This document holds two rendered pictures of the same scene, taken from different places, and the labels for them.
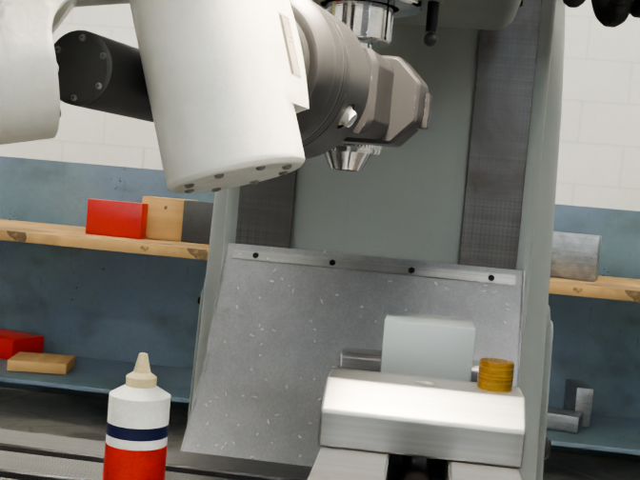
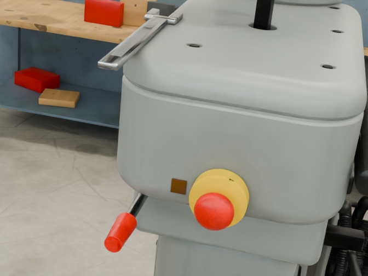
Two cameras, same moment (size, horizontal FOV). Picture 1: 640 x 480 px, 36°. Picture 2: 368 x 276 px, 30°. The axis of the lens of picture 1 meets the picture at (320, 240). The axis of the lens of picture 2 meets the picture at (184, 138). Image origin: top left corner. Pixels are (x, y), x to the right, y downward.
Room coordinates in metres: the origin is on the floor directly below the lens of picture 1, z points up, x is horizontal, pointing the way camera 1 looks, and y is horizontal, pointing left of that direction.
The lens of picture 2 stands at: (-0.17, 0.02, 2.09)
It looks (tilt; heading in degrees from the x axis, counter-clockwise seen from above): 23 degrees down; 3
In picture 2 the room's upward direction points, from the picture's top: 6 degrees clockwise
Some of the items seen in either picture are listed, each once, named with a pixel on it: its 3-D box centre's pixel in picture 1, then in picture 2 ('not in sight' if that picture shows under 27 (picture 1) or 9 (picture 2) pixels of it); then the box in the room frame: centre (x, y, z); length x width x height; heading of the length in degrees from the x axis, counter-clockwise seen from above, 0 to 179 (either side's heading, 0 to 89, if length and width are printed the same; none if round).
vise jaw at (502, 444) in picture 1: (422, 414); not in sight; (0.62, -0.07, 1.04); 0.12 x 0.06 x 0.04; 84
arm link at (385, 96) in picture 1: (307, 92); not in sight; (0.60, 0.02, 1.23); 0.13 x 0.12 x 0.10; 72
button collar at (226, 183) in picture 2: not in sight; (219, 198); (0.45, 0.01, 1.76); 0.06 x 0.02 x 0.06; 83
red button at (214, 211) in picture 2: not in sight; (214, 208); (0.43, 0.02, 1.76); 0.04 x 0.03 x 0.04; 83
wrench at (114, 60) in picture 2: not in sight; (142, 35); (0.55, 0.12, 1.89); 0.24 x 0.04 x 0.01; 174
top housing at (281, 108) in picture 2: not in sight; (255, 82); (0.70, -0.02, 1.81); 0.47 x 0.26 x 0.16; 173
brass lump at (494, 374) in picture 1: (495, 374); not in sight; (0.62, -0.12, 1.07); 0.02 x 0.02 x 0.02
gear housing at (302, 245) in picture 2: not in sight; (245, 162); (0.73, -0.02, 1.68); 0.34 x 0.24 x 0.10; 173
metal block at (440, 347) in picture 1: (426, 362); not in sight; (0.68, -0.08, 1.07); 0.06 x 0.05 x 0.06; 84
